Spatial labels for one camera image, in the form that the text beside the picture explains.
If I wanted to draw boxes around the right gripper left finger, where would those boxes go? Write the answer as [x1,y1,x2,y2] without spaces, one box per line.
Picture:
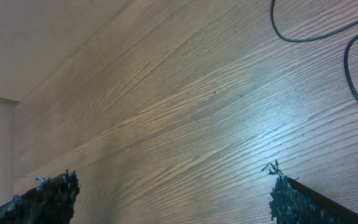
[0,171,80,224]

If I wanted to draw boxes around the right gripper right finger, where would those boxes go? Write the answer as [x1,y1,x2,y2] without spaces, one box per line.
[261,161,358,224]

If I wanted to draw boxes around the black USB cable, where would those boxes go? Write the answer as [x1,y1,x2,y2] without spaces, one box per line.
[269,0,358,113]

